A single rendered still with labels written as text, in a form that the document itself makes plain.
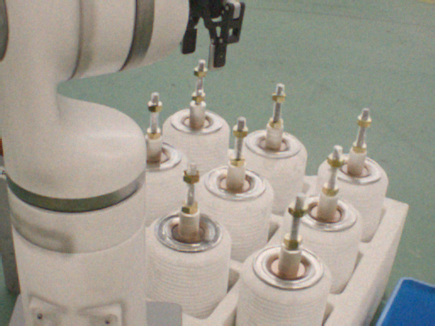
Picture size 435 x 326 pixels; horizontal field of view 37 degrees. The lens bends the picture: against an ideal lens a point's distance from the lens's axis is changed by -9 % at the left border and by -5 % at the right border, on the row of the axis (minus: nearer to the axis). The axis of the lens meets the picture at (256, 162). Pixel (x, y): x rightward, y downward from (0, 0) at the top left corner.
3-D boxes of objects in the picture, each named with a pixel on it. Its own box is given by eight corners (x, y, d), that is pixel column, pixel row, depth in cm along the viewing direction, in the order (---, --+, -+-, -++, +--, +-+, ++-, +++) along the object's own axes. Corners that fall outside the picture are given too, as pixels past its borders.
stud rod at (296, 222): (285, 258, 69) (296, 197, 65) (285, 252, 70) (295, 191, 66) (295, 259, 69) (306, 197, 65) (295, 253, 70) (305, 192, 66)
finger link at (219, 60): (213, 30, 87) (211, 65, 89) (227, 37, 85) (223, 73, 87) (223, 29, 88) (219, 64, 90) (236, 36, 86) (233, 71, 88)
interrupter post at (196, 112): (203, 129, 96) (204, 108, 94) (186, 126, 96) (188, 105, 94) (206, 121, 98) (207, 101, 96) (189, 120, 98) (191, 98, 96)
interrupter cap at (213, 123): (217, 140, 93) (218, 136, 93) (164, 132, 94) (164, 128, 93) (227, 116, 100) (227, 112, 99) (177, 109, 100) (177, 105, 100)
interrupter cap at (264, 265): (330, 291, 68) (330, 287, 68) (257, 294, 67) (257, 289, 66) (315, 248, 74) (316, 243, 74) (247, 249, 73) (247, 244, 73)
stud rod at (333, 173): (329, 207, 79) (340, 150, 75) (322, 204, 79) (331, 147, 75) (333, 203, 79) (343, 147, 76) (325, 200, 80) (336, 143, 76)
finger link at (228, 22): (224, 2, 82) (214, 40, 86) (233, 8, 81) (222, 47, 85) (241, -1, 84) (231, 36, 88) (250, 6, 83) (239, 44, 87)
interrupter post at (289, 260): (301, 277, 70) (305, 252, 68) (278, 278, 69) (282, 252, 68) (296, 262, 72) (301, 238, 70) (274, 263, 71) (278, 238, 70)
